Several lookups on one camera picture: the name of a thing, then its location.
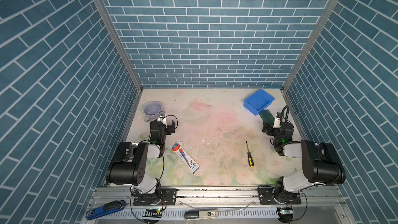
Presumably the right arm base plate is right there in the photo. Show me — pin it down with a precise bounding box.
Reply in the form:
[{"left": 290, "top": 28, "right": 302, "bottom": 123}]
[{"left": 257, "top": 186, "right": 302, "bottom": 205}]

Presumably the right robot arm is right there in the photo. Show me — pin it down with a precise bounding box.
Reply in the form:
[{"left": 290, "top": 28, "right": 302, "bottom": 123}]
[{"left": 262, "top": 121, "right": 346, "bottom": 204}]

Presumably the aluminium front rail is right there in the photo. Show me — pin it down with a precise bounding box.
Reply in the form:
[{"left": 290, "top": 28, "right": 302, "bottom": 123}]
[{"left": 86, "top": 186, "right": 346, "bottom": 209}]

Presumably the grey handheld device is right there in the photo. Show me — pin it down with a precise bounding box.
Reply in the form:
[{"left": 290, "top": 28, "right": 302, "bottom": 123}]
[{"left": 184, "top": 209, "right": 218, "bottom": 220}]

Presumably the white slotted cable duct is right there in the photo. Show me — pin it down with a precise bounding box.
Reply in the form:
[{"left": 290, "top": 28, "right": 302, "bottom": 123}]
[{"left": 98, "top": 207, "right": 279, "bottom": 220}]

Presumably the blue utility knife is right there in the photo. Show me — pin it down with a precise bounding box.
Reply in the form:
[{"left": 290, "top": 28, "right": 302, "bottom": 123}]
[{"left": 85, "top": 200, "right": 126, "bottom": 220}]

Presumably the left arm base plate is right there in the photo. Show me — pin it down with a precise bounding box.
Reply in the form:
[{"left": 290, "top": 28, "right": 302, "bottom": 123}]
[{"left": 132, "top": 188, "right": 177, "bottom": 206}]

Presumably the blue plastic bin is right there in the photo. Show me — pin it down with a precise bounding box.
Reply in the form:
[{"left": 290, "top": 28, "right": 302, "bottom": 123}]
[{"left": 244, "top": 89, "right": 275, "bottom": 116}]

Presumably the dark green case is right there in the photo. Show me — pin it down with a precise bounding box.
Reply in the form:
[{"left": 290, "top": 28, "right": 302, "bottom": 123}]
[{"left": 259, "top": 110, "right": 275, "bottom": 126}]

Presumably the lavender ceramic mug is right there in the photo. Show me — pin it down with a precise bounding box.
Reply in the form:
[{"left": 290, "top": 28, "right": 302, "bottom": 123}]
[{"left": 144, "top": 102, "right": 162, "bottom": 122}]

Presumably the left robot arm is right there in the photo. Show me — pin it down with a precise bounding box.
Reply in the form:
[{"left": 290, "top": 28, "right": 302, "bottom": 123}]
[{"left": 106, "top": 117, "right": 178, "bottom": 199}]

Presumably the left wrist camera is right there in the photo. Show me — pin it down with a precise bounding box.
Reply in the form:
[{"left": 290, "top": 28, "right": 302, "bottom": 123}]
[{"left": 158, "top": 112, "right": 167, "bottom": 125}]

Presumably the black yellow screwdriver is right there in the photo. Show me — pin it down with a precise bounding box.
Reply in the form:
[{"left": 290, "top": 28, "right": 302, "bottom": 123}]
[{"left": 246, "top": 142, "right": 254, "bottom": 168}]

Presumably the toothpaste box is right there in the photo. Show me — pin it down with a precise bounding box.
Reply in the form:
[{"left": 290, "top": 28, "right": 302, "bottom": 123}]
[{"left": 172, "top": 143, "right": 200, "bottom": 174}]

